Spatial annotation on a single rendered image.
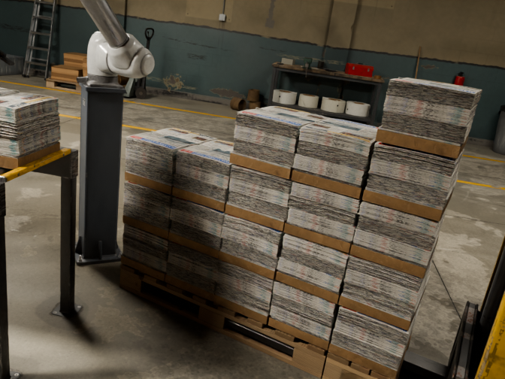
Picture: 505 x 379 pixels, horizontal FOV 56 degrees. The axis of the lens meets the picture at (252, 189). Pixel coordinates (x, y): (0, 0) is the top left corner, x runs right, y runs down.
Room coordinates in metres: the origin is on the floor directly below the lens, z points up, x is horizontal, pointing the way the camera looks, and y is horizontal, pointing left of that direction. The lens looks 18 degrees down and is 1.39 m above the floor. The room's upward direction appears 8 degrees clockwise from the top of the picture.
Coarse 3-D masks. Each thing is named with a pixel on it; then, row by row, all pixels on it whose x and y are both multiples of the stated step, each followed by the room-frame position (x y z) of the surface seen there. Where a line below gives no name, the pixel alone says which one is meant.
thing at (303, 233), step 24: (168, 192) 2.11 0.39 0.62; (240, 216) 1.94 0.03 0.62; (264, 216) 1.89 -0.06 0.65; (312, 240) 1.79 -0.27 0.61; (336, 240) 1.75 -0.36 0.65; (240, 264) 1.92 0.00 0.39; (192, 288) 2.03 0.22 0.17; (312, 288) 1.77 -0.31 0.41; (240, 312) 1.91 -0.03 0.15; (312, 336) 1.76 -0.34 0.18
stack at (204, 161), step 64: (128, 192) 2.21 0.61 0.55; (192, 192) 2.06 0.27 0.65; (256, 192) 1.92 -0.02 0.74; (320, 192) 1.80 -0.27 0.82; (128, 256) 2.21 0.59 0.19; (192, 256) 2.04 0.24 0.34; (256, 256) 1.90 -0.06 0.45; (320, 256) 1.77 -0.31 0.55; (256, 320) 1.88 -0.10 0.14; (320, 320) 1.74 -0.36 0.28
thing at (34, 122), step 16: (16, 96) 1.79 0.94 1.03; (32, 96) 1.82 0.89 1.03; (48, 96) 1.86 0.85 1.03; (0, 112) 1.60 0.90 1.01; (16, 112) 1.60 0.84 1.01; (32, 112) 1.70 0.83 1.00; (48, 112) 1.81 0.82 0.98; (0, 128) 1.60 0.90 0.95; (16, 128) 1.59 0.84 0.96; (32, 128) 1.68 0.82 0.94; (48, 128) 1.79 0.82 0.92; (0, 144) 1.61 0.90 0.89; (16, 144) 1.60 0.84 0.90; (32, 144) 1.68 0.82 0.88; (48, 144) 1.80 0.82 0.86
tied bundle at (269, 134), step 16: (240, 112) 1.98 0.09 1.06; (256, 112) 2.02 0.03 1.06; (272, 112) 2.09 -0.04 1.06; (288, 112) 2.15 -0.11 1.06; (304, 112) 2.21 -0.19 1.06; (240, 128) 1.97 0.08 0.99; (256, 128) 1.93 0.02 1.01; (272, 128) 1.90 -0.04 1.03; (288, 128) 1.87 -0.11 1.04; (240, 144) 1.96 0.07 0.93; (256, 144) 1.93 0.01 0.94; (272, 144) 1.91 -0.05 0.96; (288, 144) 1.87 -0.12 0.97; (272, 160) 1.89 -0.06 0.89; (288, 160) 1.86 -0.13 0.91
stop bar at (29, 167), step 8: (56, 152) 1.83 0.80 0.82; (64, 152) 1.85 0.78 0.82; (40, 160) 1.70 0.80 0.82; (48, 160) 1.73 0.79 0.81; (16, 168) 1.57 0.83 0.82; (24, 168) 1.58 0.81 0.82; (32, 168) 1.63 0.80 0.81; (0, 176) 1.48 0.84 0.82; (8, 176) 1.49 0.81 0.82; (16, 176) 1.53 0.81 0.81
